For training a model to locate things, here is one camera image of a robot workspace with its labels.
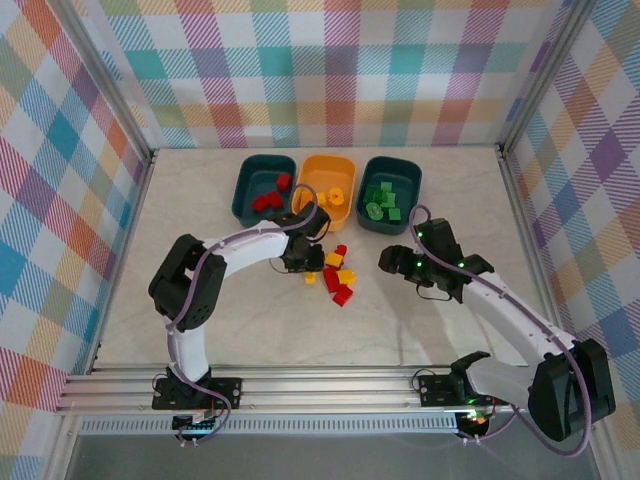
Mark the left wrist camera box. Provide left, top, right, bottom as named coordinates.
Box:
left=285, top=203, right=332, bottom=236

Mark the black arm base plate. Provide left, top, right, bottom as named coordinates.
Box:
left=152, top=377, right=243, bottom=410
left=418, top=372, right=510, bottom=407

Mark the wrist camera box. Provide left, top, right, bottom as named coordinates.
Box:
left=415, top=217, right=462, bottom=257
left=285, top=203, right=332, bottom=236

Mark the aluminium floor side rail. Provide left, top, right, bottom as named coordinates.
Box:
left=497, top=144, right=571, bottom=351
left=87, top=149, right=159, bottom=374

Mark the controller circuit board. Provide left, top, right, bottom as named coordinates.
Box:
left=172, top=412, right=221, bottom=436
left=457, top=407, right=494, bottom=431

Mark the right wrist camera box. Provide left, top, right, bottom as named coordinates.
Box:
left=415, top=217, right=462, bottom=257

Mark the dark teal plastic container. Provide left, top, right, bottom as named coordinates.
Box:
left=231, top=153, right=298, bottom=232
left=353, top=155, right=424, bottom=236

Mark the grey slotted cable duct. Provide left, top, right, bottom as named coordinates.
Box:
left=79, top=417, right=461, bottom=436

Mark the aluminium mounting rail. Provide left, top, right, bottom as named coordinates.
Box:
left=54, top=364, right=604, bottom=416

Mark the orange-yellow plastic container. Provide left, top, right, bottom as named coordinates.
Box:
left=291, top=154, right=357, bottom=233

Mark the aluminium frame post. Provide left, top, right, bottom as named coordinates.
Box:
left=494, top=0, right=601, bottom=156
left=43, top=413, right=84, bottom=480
left=592, top=429, right=624, bottom=480
left=49, top=0, right=156, bottom=166

